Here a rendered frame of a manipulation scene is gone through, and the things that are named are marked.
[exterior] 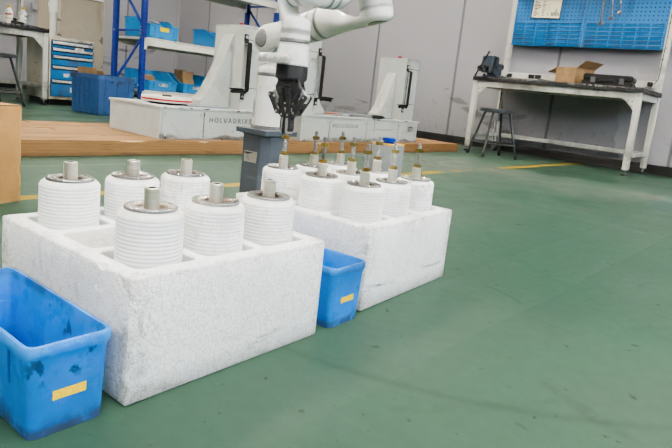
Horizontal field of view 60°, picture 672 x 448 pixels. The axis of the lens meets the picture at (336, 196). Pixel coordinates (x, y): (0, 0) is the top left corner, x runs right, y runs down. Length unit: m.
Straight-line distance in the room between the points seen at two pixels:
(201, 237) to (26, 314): 0.29
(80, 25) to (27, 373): 7.12
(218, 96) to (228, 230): 2.97
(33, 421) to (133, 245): 0.24
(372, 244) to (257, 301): 0.34
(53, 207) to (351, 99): 7.17
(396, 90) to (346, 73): 2.96
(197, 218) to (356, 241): 0.41
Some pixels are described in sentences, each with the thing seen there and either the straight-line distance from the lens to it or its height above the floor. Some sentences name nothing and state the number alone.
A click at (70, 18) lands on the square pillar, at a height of 0.95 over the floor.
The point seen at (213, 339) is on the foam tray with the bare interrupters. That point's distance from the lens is 0.93.
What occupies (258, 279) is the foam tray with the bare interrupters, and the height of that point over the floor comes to 0.14.
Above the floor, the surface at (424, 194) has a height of 0.22.
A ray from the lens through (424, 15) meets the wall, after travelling 7.55.
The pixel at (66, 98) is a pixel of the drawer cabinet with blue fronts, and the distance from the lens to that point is 6.88.
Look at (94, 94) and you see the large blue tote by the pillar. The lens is 5.90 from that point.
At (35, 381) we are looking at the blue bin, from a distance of 0.79.
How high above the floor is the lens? 0.44
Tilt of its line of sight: 10 degrees down
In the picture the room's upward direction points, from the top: 6 degrees clockwise
